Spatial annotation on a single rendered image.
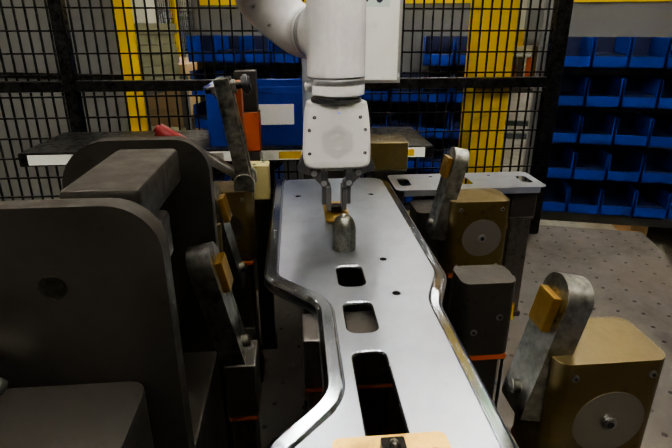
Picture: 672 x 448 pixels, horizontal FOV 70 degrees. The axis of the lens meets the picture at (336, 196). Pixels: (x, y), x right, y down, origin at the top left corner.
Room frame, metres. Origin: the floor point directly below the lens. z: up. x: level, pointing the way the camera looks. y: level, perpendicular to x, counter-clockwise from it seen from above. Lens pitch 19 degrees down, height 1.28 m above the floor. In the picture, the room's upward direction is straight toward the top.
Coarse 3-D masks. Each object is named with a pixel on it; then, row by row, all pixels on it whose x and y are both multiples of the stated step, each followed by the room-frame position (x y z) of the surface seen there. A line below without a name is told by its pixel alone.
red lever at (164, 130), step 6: (156, 126) 0.69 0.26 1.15; (162, 126) 0.69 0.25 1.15; (156, 132) 0.68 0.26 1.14; (162, 132) 0.69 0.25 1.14; (168, 132) 0.69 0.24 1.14; (174, 132) 0.69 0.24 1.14; (210, 156) 0.69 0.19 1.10; (216, 156) 0.71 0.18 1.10; (216, 162) 0.69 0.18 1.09; (222, 162) 0.70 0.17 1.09; (216, 168) 0.69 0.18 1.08; (222, 168) 0.69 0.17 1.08; (228, 168) 0.70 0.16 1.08; (228, 174) 0.70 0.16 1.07; (234, 174) 0.70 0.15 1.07
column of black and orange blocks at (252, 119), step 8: (240, 72) 0.99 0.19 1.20; (248, 72) 0.99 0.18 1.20; (256, 72) 1.02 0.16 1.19; (256, 80) 1.00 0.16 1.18; (256, 88) 0.99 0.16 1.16; (248, 96) 0.99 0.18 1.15; (256, 96) 0.99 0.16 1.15; (248, 104) 0.99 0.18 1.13; (256, 104) 0.99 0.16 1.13; (248, 112) 0.99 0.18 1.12; (256, 112) 0.99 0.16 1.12; (248, 120) 0.99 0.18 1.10; (256, 120) 0.99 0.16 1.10; (248, 128) 0.99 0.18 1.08; (256, 128) 0.99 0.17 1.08; (248, 136) 0.99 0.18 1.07; (256, 136) 0.99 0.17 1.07; (248, 144) 0.99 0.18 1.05; (256, 144) 0.99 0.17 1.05; (248, 152) 0.99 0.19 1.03; (256, 152) 0.99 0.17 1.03; (256, 160) 0.99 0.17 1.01; (256, 272) 0.99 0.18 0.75; (256, 280) 0.99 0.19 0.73; (256, 288) 0.99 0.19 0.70
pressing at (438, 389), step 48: (288, 192) 0.82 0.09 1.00; (336, 192) 0.82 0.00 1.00; (384, 192) 0.82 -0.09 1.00; (288, 240) 0.61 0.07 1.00; (384, 240) 0.61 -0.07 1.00; (288, 288) 0.48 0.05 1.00; (336, 288) 0.48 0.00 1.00; (384, 288) 0.48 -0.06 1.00; (432, 288) 0.49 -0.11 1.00; (336, 336) 0.39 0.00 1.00; (384, 336) 0.39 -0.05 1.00; (432, 336) 0.39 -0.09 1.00; (336, 384) 0.32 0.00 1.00; (432, 384) 0.33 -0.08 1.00; (480, 384) 0.33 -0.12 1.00; (288, 432) 0.27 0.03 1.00; (336, 432) 0.28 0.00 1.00; (480, 432) 0.28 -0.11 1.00
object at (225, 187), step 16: (224, 192) 0.67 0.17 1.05; (240, 192) 0.68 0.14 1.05; (240, 208) 0.68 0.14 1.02; (240, 224) 0.68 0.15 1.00; (240, 240) 0.68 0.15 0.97; (256, 240) 0.71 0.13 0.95; (240, 288) 0.68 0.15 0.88; (240, 304) 0.68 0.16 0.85; (256, 320) 0.70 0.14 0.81; (256, 336) 0.68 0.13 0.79
